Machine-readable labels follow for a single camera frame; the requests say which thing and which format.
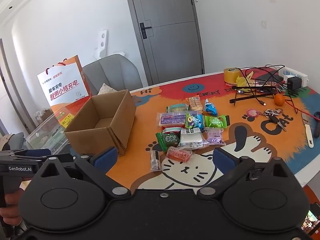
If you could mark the yellow tape roll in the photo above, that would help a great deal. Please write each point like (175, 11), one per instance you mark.
(231, 75)

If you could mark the silver white snack packet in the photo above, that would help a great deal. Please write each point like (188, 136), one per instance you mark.
(191, 136)

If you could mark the grey chair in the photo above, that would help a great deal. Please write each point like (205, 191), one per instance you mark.
(112, 70)

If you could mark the clear plastic food container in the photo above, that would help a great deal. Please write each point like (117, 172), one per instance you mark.
(50, 135)

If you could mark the grey door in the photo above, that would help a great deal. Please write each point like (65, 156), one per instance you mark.
(170, 50)

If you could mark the blue plum snack packet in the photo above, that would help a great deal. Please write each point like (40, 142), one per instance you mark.
(194, 120)

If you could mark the white power strip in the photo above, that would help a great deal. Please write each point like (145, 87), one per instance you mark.
(297, 75)

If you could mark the yellow plastic wrapper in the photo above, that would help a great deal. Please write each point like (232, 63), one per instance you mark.
(241, 80)

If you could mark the bright green candy packet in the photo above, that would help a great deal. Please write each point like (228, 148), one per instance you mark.
(215, 121)

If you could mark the black charger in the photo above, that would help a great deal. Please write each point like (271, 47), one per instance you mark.
(294, 82)

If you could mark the red white green packet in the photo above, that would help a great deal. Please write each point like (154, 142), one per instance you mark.
(171, 130)

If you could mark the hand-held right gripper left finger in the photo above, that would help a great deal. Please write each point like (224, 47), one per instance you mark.
(105, 158)

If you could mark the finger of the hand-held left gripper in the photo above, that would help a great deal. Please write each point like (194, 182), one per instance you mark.
(37, 152)
(30, 158)

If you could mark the teal cracker packet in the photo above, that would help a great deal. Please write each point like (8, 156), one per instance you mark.
(177, 108)

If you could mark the blue white snack packet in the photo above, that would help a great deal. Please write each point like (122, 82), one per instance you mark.
(210, 107)

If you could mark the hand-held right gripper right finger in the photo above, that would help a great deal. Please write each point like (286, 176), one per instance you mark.
(223, 161)

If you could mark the orange white paper bag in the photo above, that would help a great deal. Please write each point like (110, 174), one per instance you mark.
(62, 87)

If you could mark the black metal laptop stand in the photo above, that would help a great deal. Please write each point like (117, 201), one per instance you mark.
(250, 97)

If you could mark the bunch of keys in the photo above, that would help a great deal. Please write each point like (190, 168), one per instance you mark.
(273, 117)

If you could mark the person's left hand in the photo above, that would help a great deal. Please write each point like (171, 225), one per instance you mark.
(11, 212)

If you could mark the brown cardboard box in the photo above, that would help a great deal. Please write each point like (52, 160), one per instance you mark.
(100, 130)

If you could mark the smartphone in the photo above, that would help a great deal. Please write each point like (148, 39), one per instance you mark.
(310, 222)

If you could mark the dotted beige cushion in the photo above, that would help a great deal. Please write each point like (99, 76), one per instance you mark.
(106, 90)

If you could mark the dark green candy packet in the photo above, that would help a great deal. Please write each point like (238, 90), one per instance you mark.
(167, 140)

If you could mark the white foam piece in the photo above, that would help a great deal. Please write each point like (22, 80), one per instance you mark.
(102, 42)

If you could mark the small clear stick packet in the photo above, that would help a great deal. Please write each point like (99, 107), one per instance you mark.
(155, 160)

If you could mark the orange fruit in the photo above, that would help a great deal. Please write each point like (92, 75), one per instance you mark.
(279, 99)

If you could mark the printed cartoon table mat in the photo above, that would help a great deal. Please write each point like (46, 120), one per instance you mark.
(175, 90)

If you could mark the grey sofa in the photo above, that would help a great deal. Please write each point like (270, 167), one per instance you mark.
(15, 142)

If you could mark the orange red snack packet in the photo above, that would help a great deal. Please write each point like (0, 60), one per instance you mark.
(178, 154)

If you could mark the small purple snack packet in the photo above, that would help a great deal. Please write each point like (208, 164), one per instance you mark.
(215, 136)

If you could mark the long purple snack packet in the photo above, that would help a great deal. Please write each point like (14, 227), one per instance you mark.
(172, 119)

